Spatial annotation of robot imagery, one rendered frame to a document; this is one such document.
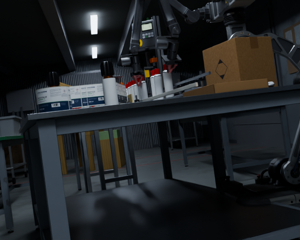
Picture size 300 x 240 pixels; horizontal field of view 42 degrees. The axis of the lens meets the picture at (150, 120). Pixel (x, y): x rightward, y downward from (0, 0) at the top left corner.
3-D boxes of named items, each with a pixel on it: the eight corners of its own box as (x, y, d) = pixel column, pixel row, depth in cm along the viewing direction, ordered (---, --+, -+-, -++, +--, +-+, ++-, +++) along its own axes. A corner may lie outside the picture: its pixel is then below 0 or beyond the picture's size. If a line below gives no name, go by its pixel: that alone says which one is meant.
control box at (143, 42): (138, 51, 288) (135, 26, 288) (160, 47, 283) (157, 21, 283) (134, 49, 278) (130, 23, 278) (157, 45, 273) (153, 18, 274)
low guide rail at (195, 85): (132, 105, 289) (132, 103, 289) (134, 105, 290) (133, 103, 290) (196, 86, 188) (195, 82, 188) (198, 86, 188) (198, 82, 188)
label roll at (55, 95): (64, 113, 244) (61, 90, 244) (78, 110, 228) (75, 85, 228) (33, 116, 232) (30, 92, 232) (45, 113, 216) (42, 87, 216)
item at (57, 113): (19, 133, 326) (18, 130, 326) (163, 115, 370) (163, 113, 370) (27, 120, 128) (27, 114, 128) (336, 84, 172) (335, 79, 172)
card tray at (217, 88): (183, 101, 183) (182, 92, 183) (231, 95, 192) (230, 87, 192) (215, 94, 155) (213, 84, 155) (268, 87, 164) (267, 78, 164)
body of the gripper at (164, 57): (160, 58, 222) (162, 46, 218) (176, 56, 226) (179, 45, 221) (165, 64, 218) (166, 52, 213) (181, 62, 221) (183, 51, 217)
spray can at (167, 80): (164, 99, 234) (160, 65, 234) (172, 98, 236) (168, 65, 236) (167, 98, 229) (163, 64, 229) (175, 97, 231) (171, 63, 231)
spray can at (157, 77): (155, 101, 249) (151, 70, 249) (163, 100, 250) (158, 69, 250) (158, 101, 244) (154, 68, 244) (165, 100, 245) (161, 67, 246)
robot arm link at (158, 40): (179, 26, 211) (175, 29, 219) (158, 25, 209) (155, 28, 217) (178, 49, 212) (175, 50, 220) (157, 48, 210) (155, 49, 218)
